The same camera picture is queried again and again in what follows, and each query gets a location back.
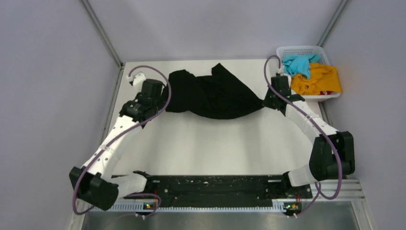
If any white plastic basket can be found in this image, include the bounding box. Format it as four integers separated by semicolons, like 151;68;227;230
276;46;341;102

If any black t-shirt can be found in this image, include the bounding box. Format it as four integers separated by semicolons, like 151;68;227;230
162;63;263;120

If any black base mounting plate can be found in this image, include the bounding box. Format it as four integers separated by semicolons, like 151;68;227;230
142;175;313;208

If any white slotted cable duct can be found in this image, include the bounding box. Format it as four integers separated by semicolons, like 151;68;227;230
107;200;300;214

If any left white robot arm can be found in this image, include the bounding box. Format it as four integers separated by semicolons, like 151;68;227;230
69;72;167;211

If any aluminium frame rail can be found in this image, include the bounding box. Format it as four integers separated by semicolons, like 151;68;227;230
76;179;365;204

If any orange t-shirt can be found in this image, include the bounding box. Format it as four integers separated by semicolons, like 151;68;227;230
291;63;342;95

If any light blue t-shirt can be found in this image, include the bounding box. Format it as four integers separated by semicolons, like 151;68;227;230
282;54;321;79

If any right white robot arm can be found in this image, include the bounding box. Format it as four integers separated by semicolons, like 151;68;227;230
263;75;355;197

